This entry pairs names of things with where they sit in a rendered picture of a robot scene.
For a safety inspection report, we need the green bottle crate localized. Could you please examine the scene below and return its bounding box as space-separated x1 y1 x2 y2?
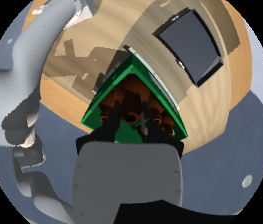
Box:
80 53 188 143

